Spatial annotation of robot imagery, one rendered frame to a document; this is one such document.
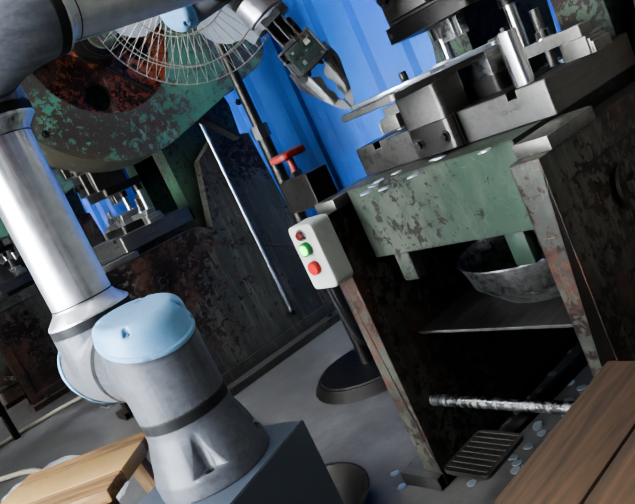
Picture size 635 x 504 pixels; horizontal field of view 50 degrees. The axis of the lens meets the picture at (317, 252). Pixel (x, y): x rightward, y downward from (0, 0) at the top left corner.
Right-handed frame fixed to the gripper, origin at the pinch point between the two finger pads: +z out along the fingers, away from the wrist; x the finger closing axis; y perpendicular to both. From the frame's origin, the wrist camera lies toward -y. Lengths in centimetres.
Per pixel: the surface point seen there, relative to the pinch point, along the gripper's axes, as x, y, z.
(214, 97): -31, -126, -34
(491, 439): -21, 15, 60
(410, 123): 5.7, 1.9, 10.4
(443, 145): 7.1, 5.6, 16.9
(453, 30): 23.1, -5.4, 4.0
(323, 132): -14, -207, 3
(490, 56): 23.9, 0.0, 11.6
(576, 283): 6, 30, 41
